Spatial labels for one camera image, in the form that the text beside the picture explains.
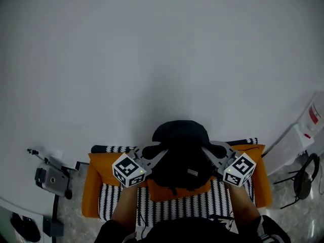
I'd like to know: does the black power box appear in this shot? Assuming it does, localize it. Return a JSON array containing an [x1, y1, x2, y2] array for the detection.
[[42, 216, 64, 237]]

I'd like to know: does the black round stool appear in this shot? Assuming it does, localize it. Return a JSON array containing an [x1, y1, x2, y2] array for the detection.
[[273, 152, 320, 210]]

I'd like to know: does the thin black cable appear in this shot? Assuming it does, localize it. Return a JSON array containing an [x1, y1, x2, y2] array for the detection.
[[208, 213, 235, 229], [136, 204, 149, 239]]

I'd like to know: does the black bag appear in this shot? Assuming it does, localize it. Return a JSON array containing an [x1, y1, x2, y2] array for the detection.
[[10, 212, 42, 243]]

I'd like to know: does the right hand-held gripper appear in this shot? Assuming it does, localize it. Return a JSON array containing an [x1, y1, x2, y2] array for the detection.
[[200, 140, 256, 188]]

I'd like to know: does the black metal stand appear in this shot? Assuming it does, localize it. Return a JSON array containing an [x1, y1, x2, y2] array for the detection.
[[52, 160, 90, 224]]

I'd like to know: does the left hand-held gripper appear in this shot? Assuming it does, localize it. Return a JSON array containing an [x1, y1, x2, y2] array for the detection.
[[112, 146, 169, 188]]

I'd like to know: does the orange cushion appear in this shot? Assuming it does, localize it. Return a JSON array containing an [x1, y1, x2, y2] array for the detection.
[[146, 178, 213, 203]]

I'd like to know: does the black and white patterned blanket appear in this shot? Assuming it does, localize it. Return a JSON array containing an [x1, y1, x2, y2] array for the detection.
[[90, 137, 259, 227]]

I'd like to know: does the person's left forearm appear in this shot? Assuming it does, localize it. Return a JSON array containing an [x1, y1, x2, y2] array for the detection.
[[110, 183, 139, 232]]

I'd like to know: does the grey camera on tripod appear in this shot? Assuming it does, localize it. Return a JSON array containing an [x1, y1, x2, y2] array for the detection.
[[26, 148, 73, 200]]

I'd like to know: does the person's right forearm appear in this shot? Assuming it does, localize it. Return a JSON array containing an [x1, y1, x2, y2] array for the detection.
[[227, 182, 262, 228]]

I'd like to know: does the clear water bottle red label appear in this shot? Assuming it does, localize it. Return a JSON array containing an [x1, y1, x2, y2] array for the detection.
[[298, 91, 324, 138]]

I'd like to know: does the person's black jacket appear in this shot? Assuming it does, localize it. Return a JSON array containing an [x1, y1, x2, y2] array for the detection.
[[94, 214, 292, 243]]

